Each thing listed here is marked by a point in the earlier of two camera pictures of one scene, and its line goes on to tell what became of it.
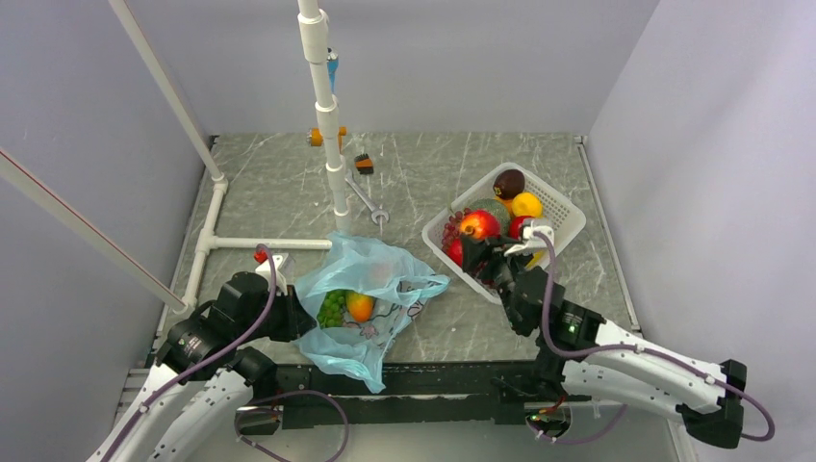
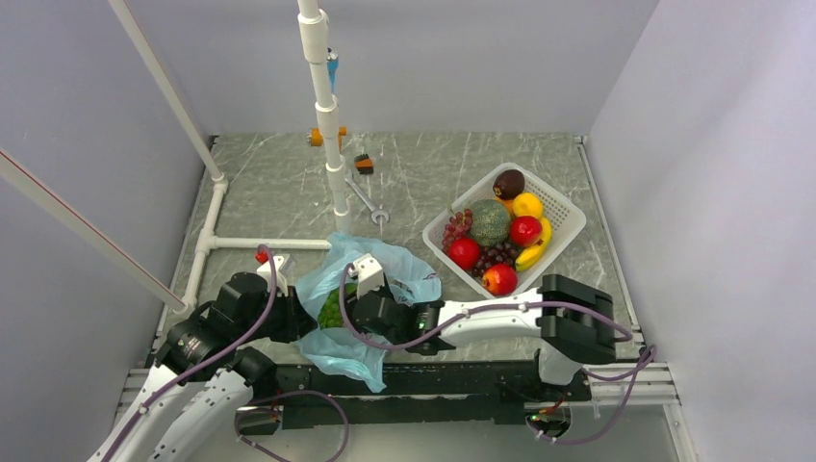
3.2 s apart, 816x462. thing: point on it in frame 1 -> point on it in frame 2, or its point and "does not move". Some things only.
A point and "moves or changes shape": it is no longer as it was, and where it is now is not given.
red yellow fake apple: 480,224 moves or changes shape
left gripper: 297,320 does not move
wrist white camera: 530,244 -> 369,274
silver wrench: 375,213 does not move
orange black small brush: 364,164 does not move
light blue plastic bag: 394,281 does not move
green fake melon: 500,212 does not move
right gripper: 473,251 -> 356,326
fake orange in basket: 507,203 does not move
